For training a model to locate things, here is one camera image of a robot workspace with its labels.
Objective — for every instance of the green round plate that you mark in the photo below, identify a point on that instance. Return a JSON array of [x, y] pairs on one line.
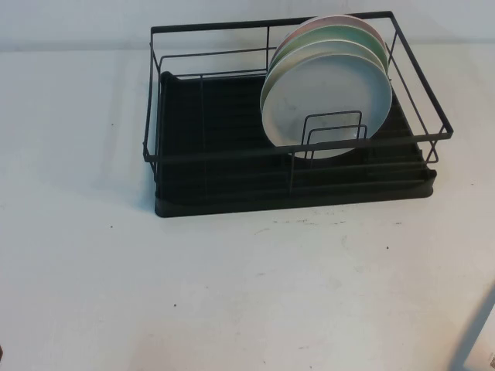
[[336, 35]]

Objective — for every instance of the pink round plate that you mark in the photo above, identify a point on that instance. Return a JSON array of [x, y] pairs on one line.
[[340, 21]]

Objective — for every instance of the black plastic drain tray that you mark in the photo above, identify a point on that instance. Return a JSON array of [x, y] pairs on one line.
[[232, 201]]

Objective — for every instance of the white printed paper sheet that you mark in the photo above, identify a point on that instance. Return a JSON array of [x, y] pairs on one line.
[[485, 359]]

